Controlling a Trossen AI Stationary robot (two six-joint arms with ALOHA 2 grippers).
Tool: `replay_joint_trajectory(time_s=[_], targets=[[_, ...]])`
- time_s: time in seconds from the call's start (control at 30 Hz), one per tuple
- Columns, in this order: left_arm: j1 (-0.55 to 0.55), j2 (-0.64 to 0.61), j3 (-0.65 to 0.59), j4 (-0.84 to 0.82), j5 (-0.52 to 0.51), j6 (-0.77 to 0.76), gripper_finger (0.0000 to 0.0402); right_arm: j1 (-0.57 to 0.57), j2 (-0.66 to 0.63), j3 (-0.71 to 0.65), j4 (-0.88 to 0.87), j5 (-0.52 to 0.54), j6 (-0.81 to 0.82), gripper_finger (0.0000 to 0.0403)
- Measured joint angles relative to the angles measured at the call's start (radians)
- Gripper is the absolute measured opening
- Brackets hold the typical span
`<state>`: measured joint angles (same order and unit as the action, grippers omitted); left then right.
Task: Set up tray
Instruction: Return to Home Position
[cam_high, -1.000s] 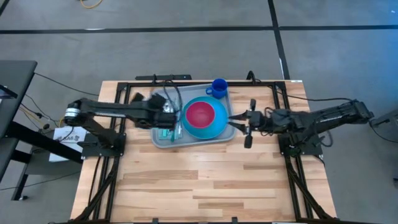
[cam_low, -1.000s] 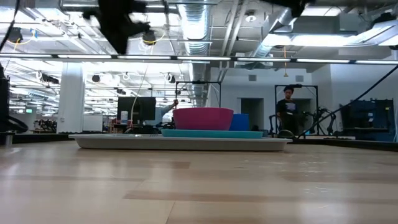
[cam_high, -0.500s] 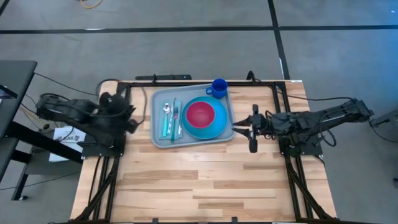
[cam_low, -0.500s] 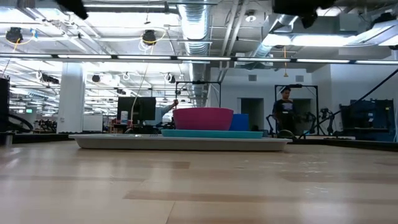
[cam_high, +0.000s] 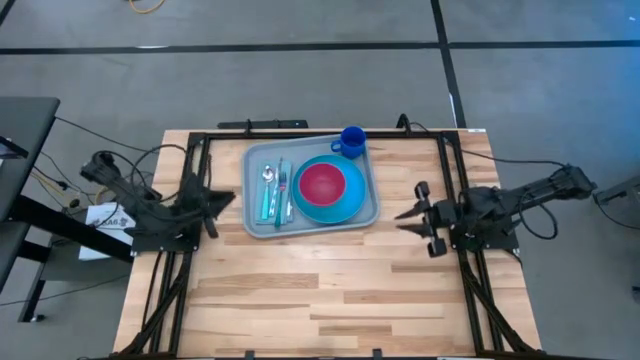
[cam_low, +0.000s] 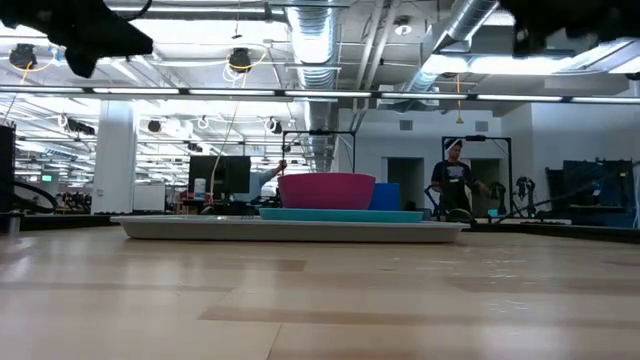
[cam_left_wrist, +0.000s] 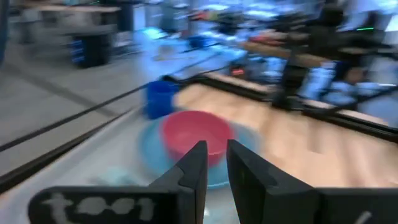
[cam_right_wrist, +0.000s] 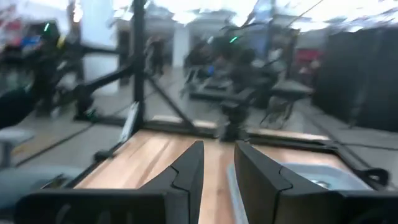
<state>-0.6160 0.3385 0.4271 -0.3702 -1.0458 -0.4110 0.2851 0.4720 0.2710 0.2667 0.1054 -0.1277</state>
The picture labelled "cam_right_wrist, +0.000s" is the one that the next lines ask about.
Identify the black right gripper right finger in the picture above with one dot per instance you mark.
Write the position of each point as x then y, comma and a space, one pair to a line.
264, 193

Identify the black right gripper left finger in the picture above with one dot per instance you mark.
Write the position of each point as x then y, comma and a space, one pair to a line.
174, 199

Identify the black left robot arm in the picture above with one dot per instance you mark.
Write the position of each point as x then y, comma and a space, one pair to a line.
236, 121

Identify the grey plastic tray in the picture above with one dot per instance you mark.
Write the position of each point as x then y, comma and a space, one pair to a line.
342, 177

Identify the white paper label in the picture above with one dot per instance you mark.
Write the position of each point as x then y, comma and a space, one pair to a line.
130, 123

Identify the black desk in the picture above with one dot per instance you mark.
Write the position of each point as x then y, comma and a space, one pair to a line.
289, 88

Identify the person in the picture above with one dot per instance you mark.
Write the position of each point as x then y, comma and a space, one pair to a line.
155, 53

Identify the black cabinets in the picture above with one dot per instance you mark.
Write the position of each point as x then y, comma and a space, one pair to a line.
357, 77

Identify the grey stool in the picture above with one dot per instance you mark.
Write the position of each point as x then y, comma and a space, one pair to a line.
12, 137

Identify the black background robot rig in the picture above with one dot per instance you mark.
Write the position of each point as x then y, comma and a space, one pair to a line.
49, 62

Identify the black metal table frame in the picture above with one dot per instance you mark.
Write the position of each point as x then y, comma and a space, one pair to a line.
138, 62

